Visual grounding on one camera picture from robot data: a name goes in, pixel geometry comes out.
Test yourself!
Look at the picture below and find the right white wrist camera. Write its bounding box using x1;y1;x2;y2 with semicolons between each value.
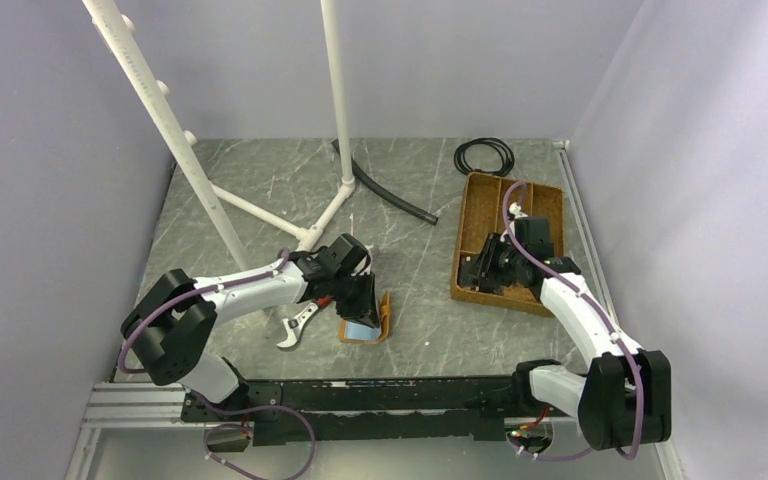
507;202;529;221

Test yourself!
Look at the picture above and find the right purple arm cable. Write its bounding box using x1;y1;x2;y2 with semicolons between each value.
501;180;645;464

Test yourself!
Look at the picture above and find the black VIP credit card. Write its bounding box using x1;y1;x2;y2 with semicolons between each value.
457;256;477;289

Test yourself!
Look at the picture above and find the brown woven divided tray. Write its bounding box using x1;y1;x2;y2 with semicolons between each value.
450;173;566;317

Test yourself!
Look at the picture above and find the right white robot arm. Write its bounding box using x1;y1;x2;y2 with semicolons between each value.
457;216;672;456

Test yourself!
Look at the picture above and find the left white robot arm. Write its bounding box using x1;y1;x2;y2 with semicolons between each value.
117;233;382;420

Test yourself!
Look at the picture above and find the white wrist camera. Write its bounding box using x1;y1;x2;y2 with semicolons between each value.
354;249;373;275
507;202;529;221

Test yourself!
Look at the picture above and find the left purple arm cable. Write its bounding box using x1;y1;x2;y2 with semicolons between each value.
116;248;319;480

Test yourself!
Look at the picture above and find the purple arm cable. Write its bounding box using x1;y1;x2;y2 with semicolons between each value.
116;248;319;480
501;180;645;464

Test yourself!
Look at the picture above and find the aluminium extrusion rail frame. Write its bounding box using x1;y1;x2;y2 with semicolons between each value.
65;139;687;480

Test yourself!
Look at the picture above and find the coiled black cable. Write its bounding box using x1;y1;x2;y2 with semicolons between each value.
453;137;516;178

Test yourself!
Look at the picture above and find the black rubber hose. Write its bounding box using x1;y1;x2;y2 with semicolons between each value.
330;139;440;227

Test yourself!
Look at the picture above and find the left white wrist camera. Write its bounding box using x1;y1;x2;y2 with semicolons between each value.
354;249;373;275

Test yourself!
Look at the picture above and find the white PVC pipe frame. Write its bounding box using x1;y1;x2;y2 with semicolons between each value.
83;1;356;270

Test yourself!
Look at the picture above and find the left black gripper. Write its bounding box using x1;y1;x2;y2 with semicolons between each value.
329;269;380;328

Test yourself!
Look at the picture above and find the red handled adjustable wrench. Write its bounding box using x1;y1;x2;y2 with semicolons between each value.
276;297;332;350

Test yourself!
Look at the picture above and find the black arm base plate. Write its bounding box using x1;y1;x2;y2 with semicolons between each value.
180;375;558;446

